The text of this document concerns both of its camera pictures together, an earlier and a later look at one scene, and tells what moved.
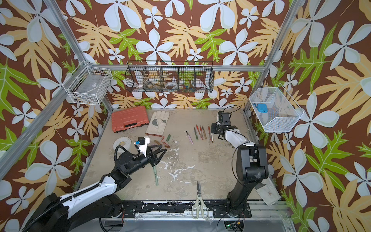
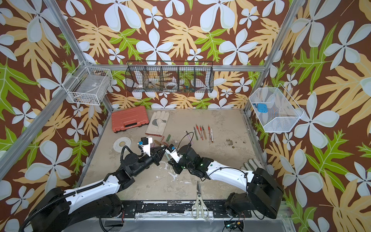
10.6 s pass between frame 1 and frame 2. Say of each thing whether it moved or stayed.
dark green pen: stayed
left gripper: stayed
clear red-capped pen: stayed
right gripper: moved
